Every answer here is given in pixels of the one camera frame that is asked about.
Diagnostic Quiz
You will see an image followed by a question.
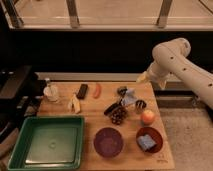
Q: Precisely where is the light blue towel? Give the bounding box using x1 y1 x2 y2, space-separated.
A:
121 89 137 106

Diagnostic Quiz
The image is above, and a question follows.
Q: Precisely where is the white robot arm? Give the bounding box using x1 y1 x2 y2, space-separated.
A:
137 38 213 110

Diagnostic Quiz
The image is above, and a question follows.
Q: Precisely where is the metal cup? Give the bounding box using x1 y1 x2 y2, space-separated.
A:
135 100 147 114

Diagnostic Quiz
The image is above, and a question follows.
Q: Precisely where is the red yellow apple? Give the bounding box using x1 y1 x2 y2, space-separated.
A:
140 110 155 125

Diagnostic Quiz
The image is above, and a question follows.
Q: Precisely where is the dark grape bunch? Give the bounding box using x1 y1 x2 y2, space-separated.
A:
110 106 127 125

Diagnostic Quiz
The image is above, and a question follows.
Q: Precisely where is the orange carrot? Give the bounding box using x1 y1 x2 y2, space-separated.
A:
93 83 101 99

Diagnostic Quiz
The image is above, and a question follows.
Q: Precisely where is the wooden cutting board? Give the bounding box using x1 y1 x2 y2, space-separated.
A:
36 81 176 171

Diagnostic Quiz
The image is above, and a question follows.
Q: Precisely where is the red bowl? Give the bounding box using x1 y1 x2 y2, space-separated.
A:
136 127 163 153

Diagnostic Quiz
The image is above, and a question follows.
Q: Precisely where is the black rectangular block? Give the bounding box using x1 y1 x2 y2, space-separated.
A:
77 84 88 99

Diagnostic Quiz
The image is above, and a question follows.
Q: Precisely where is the blue sponge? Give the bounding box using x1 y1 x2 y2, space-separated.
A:
137 134 156 151

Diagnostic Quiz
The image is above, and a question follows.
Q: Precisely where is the peeled banana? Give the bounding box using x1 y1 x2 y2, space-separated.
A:
68 95 81 114

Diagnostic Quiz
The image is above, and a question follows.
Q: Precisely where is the purple bowl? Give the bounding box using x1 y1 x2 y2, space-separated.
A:
93 127 124 158

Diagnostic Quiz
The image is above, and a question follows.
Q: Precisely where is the green plastic tray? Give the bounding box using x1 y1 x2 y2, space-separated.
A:
8 116 84 171

